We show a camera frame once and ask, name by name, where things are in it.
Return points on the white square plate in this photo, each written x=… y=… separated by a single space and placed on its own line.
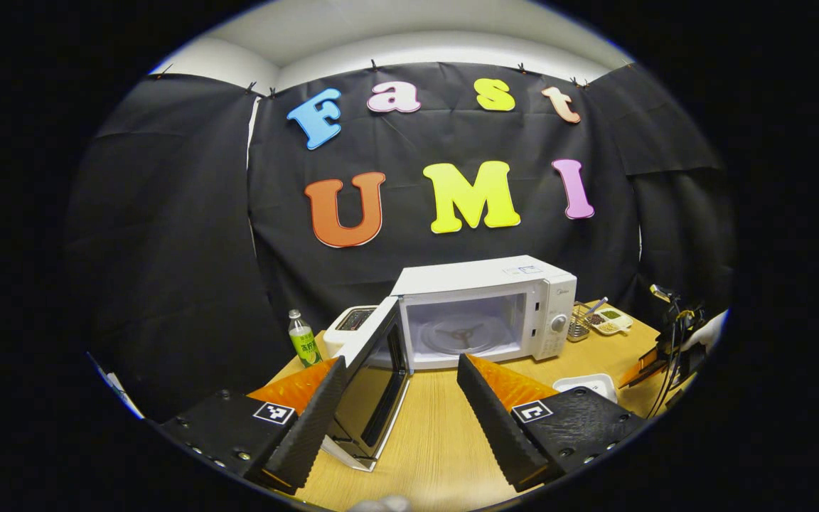
x=587 y=382

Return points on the white toaster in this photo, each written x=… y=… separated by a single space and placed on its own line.
x=352 y=323

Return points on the white divided grain dish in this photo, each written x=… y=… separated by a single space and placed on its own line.
x=612 y=321

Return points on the white microwave oven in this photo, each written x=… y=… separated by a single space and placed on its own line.
x=480 y=277

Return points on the green drink bottle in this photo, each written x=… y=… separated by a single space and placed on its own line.
x=304 y=345

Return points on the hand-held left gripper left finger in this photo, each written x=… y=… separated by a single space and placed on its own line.
x=313 y=423

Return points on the glass microwave turntable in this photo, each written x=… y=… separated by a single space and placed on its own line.
x=463 y=336

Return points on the black backdrop cloth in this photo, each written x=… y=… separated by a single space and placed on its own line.
x=168 y=249

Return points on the metal spoon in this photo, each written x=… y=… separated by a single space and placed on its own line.
x=594 y=309

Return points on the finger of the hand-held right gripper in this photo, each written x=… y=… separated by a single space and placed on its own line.
x=648 y=366

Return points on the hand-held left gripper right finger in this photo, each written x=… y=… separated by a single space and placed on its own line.
x=495 y=427

